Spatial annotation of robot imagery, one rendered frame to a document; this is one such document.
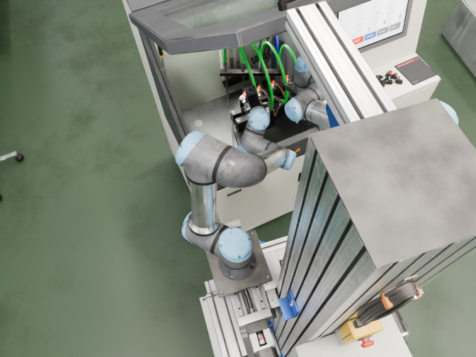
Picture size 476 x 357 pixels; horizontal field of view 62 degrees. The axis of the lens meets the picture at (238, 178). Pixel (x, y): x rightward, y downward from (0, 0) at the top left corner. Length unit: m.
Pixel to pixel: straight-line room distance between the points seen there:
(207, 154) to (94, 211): 2.05
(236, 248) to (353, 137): 0.80
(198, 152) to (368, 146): 0.55
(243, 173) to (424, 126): 0.52
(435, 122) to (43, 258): 2.71
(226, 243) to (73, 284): 1.69
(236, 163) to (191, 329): 1.71
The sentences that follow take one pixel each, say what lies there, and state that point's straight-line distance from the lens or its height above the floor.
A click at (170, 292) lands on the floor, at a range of 2.71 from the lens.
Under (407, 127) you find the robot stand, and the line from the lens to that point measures 0.74.
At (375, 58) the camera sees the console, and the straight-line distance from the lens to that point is 2.32.
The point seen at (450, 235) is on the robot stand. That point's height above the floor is 2.03.
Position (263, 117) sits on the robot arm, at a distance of 1.45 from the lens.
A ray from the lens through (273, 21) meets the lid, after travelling 0.99.
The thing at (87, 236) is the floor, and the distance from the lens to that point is 3.00.
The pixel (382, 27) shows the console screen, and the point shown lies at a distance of 2.24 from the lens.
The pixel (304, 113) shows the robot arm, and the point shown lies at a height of 1.53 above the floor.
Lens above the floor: 2.58
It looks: 61 degrees down
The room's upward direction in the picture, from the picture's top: 4 degrees counter-clockwise
